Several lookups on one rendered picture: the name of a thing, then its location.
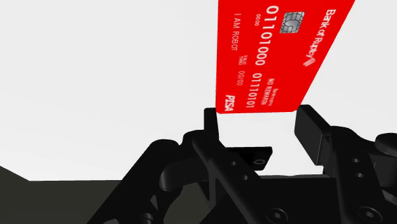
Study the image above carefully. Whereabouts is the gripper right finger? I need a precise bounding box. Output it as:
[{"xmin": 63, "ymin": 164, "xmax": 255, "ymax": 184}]
[{"xmin": 293, "ymin": 104, "xmax": 397, "ymax": 224}]

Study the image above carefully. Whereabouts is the red bank card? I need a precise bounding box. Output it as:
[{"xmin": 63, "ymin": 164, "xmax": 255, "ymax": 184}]
[{"xmin": 215, "ymin": 0, "xmax": 356, "ymax": 115}]

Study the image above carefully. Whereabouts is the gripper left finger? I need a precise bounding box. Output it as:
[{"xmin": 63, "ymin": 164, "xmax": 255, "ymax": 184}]
[{"xmin": 87, "ymin": 107, "xmax": 274, "ymax": 224}]

